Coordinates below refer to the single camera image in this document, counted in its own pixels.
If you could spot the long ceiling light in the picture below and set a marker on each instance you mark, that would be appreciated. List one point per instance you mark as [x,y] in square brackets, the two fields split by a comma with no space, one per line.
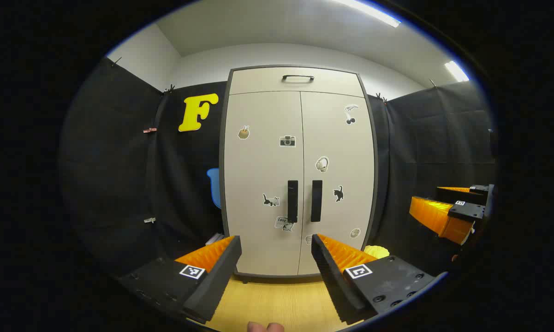
[373,13]

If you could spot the black backdrop cloth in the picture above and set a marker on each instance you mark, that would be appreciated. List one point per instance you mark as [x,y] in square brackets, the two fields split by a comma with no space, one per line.
[110,161]

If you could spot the yellow bumpy toy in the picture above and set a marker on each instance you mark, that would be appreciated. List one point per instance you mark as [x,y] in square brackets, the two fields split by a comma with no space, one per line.
[377,251]

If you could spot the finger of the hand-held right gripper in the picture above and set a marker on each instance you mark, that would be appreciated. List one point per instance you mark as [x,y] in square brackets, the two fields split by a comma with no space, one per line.
[461,194]
[436,219]

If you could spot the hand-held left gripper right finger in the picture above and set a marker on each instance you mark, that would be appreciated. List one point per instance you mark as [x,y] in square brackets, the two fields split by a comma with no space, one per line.
[332,281]

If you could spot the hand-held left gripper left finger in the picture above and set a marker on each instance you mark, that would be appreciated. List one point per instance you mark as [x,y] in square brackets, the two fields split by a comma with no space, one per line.
[221,272]

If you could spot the cabinet door with headphone sticker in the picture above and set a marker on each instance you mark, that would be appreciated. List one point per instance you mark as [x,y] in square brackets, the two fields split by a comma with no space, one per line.
[346,152]

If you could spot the double-door shoe cabinet body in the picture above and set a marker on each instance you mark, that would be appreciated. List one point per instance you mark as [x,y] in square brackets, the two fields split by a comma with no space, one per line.
[222,161]

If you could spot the cabinet door with camera sticker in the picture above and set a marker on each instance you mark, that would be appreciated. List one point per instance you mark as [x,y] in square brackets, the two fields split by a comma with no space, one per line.
[258,175]

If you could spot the white book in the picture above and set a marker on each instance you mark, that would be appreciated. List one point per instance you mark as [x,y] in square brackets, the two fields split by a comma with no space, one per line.
[214,240]

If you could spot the short ceiling light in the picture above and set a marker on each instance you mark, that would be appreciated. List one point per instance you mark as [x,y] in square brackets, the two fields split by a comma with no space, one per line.
[456,71]

